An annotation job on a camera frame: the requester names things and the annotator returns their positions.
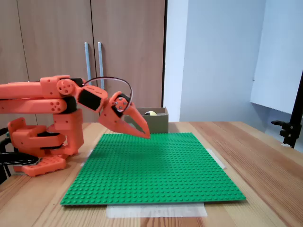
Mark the long masking tape strip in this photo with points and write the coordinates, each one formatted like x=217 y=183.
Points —
x=156 y=210

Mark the yellow white black soft ball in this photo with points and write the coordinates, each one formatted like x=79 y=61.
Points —
x=152 y=113

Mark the green studded baseplate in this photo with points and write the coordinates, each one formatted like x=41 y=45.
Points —
x=151 y=170

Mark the short masking tape strip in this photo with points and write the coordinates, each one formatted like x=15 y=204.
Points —
x=85 y=160
x=217 y=159

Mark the black camera stand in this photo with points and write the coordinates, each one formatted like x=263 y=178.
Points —
x=290 y=132

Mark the black table clamp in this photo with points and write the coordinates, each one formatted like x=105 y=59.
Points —
x=19 y=158

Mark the brown cardboard box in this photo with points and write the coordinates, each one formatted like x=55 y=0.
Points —
x=158 y=124

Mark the white board panel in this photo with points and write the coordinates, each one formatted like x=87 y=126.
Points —
x=279 y=59

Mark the brown wooden cabinet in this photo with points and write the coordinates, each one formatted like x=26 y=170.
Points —
x=130 y=23

